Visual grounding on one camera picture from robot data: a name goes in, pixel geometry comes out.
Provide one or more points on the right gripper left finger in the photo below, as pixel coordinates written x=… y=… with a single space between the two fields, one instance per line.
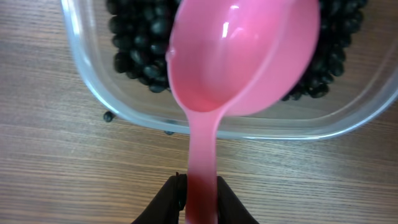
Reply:
x=167 y=204

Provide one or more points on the black beans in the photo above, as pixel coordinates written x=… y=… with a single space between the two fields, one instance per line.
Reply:
x=141 y=33

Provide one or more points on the clear plastic food container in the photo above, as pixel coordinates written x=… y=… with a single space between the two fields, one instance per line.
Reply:
x=367 y=88

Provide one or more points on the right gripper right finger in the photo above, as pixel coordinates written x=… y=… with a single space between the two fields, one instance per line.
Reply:
x=230 y=208

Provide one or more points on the pink plastic measuring scoop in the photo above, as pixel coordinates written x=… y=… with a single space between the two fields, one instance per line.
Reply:
x=233 y=58

